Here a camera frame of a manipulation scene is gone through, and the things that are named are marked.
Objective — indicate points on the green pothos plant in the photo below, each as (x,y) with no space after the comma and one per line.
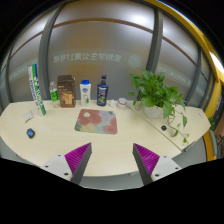
(151,92)

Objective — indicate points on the dark blue shampoo bottle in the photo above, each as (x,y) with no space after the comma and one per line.
(102,92)

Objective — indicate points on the white plant pot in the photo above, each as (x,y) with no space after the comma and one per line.
(152,112)

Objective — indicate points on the floral mouse pad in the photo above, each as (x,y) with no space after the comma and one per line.
(96,121)

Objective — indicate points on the brown cardboard box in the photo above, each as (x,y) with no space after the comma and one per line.
(66,91)

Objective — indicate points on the clear green plastic bottle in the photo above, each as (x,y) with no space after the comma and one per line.
(54,94)

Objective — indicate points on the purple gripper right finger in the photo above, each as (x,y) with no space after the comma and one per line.
(151,166)

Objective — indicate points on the crumpled white tissue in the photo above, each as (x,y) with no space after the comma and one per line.
(112,103)

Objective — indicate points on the small white packet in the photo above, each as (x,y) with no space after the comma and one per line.
(27,116)

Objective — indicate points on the white bottle blue cap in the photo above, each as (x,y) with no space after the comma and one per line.
(85,92)

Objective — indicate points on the white green shuttlecock tube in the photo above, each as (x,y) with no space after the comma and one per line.
(35,89)

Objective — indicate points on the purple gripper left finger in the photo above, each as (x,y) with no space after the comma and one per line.
(70,166)

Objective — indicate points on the small black blue mouse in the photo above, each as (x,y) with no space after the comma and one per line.
(30,133)

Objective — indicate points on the small pink white jar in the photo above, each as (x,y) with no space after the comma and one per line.
(122,102)

